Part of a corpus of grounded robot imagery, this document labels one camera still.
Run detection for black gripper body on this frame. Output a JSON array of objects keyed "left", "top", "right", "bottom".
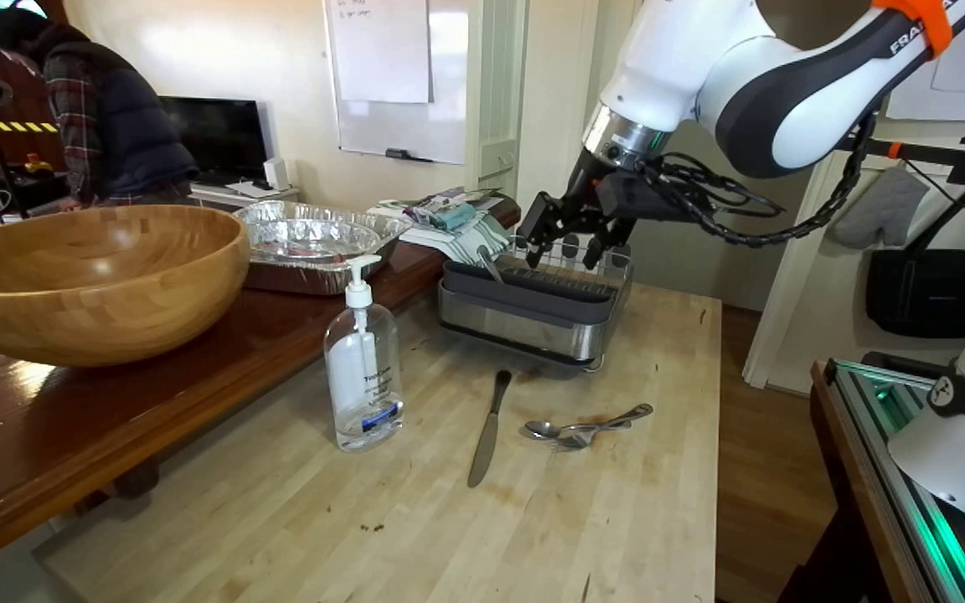
[{"left": 520, "top": 151, "right": 673, "bottom": 238}]

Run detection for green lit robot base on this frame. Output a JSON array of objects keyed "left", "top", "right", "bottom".
[{"left": 812, "top": 363, "right": 965, "bottom": 603}]

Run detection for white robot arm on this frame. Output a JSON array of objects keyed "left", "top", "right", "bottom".
[{"left": 514, "top": 0, "right": 965, "bottom": 269}]

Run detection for grey dish rack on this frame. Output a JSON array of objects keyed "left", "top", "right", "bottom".
[{"left": 439, "top": 236, "right": 634, "bottom": 365}]

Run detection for silver small spoon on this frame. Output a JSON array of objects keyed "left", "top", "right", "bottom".
[{"left": 521, "top": 419, "right": 595, "bottom": 451}]

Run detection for silver table knife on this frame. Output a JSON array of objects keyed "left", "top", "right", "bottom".
[{"left": 464, "top": 368, "right": 512, "bottom": 489}]

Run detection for grey utensil caddy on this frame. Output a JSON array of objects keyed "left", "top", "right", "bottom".
[{"left": 497, "top": 244, "right": 628, "bottom": 296}]

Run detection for striped folded towel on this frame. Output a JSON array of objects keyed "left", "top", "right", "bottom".
[{"left": 371, "top": 189, "right": 512, "bottom": 269}]

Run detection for clear hand sanitizer bottle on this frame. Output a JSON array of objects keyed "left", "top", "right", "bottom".
[{"left": 323, "top": 255, "right": 401, "bottom": 449}]

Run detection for aluminium foil tray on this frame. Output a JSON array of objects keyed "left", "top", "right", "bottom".
[{"left": 234, "top": 200, "right": 407, "bottom": 296}]

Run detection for grey oven mitt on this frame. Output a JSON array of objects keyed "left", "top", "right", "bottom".
[{"left": 826, "top": 169, "right": 923, "bottom": 247}]

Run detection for black monitor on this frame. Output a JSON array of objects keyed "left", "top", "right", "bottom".
[{"left": 160, "top": 98, "right": 269, "bottom": 183}]

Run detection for black hanging bag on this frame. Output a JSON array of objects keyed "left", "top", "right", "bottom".
[{"left": 865, "top": 236, "right": 965, "bottom": 338}]

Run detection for person in dark vest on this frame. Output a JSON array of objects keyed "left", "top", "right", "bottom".
[{"left": 0, "top": 10, "right": 194, "bottom": 209}]

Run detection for large wooden bowl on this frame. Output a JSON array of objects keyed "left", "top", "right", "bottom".
[{"left": 0, "top": 203, "right": 246, "bottom": 368}]

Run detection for dark wooden side table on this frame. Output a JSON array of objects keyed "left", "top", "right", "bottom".
[{"left": 0, "top": 199, "right": 527, "bottom": 582}]

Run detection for white wall whiteboard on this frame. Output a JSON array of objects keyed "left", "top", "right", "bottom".
[{"left": 323, "top": 0, "right": 468, "bottom": 163}]

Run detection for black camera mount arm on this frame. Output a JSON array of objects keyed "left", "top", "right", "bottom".
[{"left": 848, "top": 142, "right": 965, "bottom": 250}]

